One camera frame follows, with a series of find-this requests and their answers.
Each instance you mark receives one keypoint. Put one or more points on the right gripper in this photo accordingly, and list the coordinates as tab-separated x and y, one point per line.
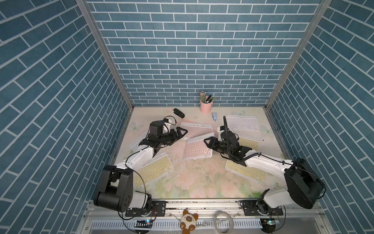
213	143

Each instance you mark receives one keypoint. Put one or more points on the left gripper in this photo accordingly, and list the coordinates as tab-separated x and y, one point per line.
174	138

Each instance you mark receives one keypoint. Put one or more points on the pink keyboard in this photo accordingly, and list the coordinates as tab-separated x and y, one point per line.
197	149
196	129

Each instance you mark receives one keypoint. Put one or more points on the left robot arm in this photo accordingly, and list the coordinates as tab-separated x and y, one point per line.
115	189

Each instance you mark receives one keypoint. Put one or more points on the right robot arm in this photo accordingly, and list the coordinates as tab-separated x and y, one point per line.
302	186

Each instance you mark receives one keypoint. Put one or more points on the black stapler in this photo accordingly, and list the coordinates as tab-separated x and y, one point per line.
178	113

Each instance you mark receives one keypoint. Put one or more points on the pink pen cup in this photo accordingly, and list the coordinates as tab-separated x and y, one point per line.
206	105

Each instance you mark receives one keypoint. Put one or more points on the white keyboard right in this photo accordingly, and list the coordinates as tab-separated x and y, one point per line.
241	122

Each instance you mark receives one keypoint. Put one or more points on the white keyboard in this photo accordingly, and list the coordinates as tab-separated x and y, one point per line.
241	122
135	144

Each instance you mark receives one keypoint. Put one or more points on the white keyboard left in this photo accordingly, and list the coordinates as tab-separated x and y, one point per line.
135	144

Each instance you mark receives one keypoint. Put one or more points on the plush toy cat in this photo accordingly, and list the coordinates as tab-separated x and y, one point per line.
188	222

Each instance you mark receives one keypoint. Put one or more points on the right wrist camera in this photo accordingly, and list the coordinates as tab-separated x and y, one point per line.
227	136

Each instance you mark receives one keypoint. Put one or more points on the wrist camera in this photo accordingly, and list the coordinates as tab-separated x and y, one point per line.
159	128
227	136

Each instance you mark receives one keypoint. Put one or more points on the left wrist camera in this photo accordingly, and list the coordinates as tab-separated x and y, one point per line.
159	128

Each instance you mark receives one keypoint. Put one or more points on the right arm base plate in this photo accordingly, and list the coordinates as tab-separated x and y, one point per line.
252	207

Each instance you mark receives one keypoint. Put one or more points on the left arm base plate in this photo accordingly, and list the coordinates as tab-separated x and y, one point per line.
158	207

